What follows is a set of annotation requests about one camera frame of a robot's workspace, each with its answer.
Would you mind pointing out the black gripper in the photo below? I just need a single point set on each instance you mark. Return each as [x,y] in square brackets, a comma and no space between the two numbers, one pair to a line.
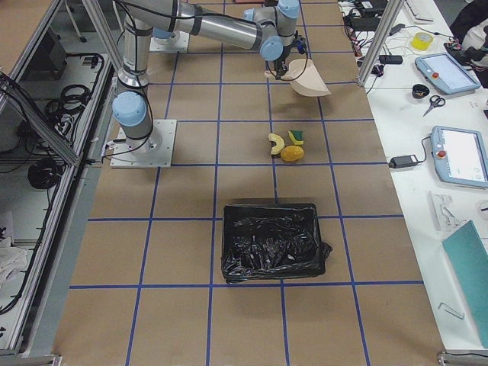
[283,62]

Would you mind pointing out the beige plastic dustpan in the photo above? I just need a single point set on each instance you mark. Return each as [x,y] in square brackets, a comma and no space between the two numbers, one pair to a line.
[303,77]

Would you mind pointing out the yellow green sponge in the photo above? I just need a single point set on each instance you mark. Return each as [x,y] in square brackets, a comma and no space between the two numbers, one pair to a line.
[296,137]

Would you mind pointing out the pale yellow squash slice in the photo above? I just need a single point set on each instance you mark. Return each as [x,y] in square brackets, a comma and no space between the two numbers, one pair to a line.
[277,144]

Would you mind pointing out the orange yellow potato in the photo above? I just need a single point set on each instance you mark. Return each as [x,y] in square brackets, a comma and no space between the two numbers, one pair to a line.
[292,153]

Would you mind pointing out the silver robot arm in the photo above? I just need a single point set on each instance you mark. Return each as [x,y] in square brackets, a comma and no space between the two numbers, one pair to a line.
[166,26]

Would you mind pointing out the black-lined bin right side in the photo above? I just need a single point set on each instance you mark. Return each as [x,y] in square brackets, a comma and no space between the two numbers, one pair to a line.
[272,242]

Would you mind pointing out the small black bowl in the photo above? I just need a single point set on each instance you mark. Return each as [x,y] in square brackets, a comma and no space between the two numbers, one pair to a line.
[420,91]

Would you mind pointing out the yellow tape roll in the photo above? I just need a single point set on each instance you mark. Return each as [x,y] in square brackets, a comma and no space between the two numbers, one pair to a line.
[421,41]

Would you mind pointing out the black scissors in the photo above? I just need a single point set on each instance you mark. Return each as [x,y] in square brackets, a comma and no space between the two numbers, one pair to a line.
[435,101]

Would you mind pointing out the black power adapter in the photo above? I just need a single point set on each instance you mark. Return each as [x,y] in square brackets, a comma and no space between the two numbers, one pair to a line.
[406,161]

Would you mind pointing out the blue teach pendant far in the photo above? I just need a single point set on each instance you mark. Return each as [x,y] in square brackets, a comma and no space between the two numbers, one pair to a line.
[446,74]

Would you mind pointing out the blue teach pendant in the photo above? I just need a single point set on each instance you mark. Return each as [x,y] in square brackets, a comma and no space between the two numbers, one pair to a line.
[459,156]
[446,74]

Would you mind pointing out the blue teach pendant near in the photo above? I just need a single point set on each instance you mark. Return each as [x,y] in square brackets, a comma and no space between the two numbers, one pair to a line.
[459,156]

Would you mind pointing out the teal folder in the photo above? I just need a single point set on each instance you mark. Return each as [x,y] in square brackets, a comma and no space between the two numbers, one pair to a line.
[468,258]

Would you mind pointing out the silver hex key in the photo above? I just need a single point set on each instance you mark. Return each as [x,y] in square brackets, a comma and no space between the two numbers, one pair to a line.
[450,310]

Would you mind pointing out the white crumpled cloth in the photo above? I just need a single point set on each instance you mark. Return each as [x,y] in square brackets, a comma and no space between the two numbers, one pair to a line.
[13,260]

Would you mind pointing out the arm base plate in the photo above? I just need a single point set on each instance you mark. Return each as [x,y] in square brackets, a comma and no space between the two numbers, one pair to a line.
[169,42]
[154,152]

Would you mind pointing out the aluminium frame post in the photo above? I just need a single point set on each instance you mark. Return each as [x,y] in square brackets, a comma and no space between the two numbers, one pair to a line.
[386,23]

